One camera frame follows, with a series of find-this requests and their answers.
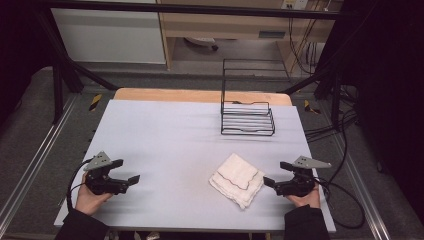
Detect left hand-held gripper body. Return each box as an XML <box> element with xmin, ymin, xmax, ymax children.
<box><xmin>83</xmin><ymin>150</ymin><xmax>130</xmax><ymax>196</ymax></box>

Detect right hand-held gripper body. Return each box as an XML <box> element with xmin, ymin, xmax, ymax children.
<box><xmin>274</xmin><ymin>155</ymin><xmax>333</xmax><ymax>198</ymax></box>

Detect white towel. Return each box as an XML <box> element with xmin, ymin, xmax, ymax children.
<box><xmin>208</xmin><ymin>152</ymin><xmax>266</xmax><ymax>211</ymax></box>

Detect person's right hand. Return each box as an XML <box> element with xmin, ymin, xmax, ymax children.
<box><xmin>285</xmin><ymin>182</ymin><xmax>322</xmax><ymax>210</ymax></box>

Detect person's left hand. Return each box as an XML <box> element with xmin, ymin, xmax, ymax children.
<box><xmin>75</xmin><ymin>173</ymin><xmax>114</xmax><ymax>216</ymax></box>

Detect pale lavender table mat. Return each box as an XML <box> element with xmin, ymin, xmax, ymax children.
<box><xmin>53</xmin><ymin>98</ymin><xmax>337</xmax><ymax>234</ymax></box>

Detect yellow black floor tape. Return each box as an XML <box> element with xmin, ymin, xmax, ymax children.
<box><xmin>88</xmin><ymin>93</ymin><xmax>103</xmax><ymax>112</ymax></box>
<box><xmin>303</xmin><ymin>99</ymin><xmax>322</xmax><ymax>115</ymax></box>

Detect wooden table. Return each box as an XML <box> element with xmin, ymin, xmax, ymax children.
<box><xmin>113</xmin><ymin>87</ymin><xmax>294</xmax><ymax>107</ymax></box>

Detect white cabinet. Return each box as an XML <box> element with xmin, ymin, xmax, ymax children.
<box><xmin>51</xmin><ymin>7</ymin><xmax>167</xmax><ymax>65</ymax></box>

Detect dark curtain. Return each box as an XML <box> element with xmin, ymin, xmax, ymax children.
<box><xmin>318</xmin><ymin>0</ymin><xmax>424</xmax><ymax>216</ymax></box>

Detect white power strip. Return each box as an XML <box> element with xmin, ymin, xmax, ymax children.
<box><xmin>184</xmin><ymin>36</ymin><xmax>220</xmax><ymax>52</ymax></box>

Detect light wooden desk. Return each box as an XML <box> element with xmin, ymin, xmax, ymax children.
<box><xmin>156</xmin><ymin>0</ymin><xmax>338</xmax><ymax>72</ymax></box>

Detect left hand-held gripper cable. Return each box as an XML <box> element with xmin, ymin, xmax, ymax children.
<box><xmin>66</xmin><ymin>157</ymin><xmax>95</xmax><ymax>213</ymax></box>

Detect hand-held gripper cable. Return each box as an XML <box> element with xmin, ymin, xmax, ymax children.
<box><xmin>313</xmin><ymin>175</ymin><xmax>366</xmax><ymax>230</ymax></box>
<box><xmin>66</xmin><ymin>157</ymin><xmax>95</xmax><ymax>213</ymax></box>

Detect bundle of black floor cables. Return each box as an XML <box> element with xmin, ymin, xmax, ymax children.
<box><xmin>304</xmin><ymin>84</ymin><xmax>360</xmax><ymax>144</ymax></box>

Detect right hand-held gripper cable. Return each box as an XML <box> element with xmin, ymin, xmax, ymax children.
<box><xmin>313</xmin><ymin>175</ymin><xmax>366</xmax><ymax>230</ymax></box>

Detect black wire rack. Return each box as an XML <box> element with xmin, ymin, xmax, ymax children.
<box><xmin>220</xmin><ymin>58</ymin><xmax>291</xmax><ymax>137</ymax></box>

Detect aluminium floor rail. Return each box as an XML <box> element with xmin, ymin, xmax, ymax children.
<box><xmin>0</xmin><ymin>94</ymin><xmax>80</xmax><ymax>229</ymax></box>
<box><xmin>328</xmin><ymin>132</ymin><xmax>392</xmax><ymax>240</ymax></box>

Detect black metal frame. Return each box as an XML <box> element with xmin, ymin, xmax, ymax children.
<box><xmin>34</xmin><ymin>0</ymin><xmax>354</xmax><ymax>132</ymax></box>

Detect hanging cables behind desk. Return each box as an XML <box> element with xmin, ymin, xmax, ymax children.
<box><xmin>287</xmin><ymin>0</ymin><xmax>334</xmax><ymax>76</ymax></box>

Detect white wall socket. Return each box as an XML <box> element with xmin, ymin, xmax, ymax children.
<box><xmin>281</xmin><ymin>0</ymin><xmax>310</xmax><ymax>11</ymax></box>

